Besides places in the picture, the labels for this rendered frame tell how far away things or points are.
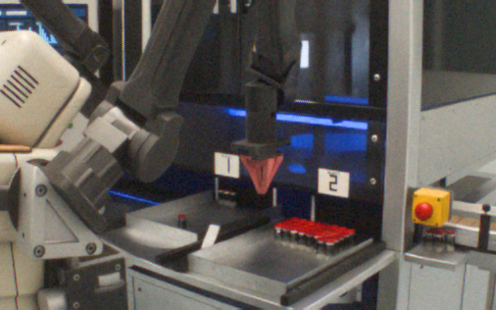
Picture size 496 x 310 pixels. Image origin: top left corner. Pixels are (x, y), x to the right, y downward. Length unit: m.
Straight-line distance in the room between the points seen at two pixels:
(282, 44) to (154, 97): 0.32
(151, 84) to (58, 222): 0.20
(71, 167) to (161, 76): 0.16
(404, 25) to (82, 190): 0.87
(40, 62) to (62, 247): 0.26
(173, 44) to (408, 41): 0.74
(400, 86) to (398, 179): 0.21
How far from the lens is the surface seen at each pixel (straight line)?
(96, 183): 0.76
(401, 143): 1.42
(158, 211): 1.73
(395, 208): 1.45
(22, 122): 0.87
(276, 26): 0.99
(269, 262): 1.38
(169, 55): 0.77
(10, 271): 0.94
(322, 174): 1.53
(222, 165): 1.72
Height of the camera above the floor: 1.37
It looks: 11 degrees down
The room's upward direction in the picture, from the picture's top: straight up
